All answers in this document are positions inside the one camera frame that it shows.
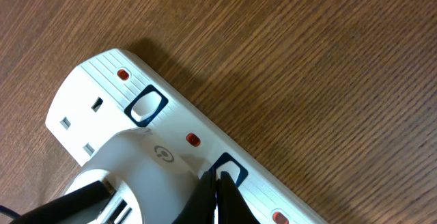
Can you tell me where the white charger adapter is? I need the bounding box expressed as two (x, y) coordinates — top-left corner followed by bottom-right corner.
(64, 128), (208, 223)

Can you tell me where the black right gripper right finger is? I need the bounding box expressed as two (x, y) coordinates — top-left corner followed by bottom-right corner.
(216, 171), (259, 224)

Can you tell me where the black charger cable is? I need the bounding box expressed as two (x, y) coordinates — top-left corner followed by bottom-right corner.
(0, 180), (115, 224)

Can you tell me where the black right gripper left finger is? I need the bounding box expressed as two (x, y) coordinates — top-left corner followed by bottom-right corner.
(173, 171), (217, 224)

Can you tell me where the white power strip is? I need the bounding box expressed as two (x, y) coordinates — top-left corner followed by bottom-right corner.
(45, 48), (322, 223)

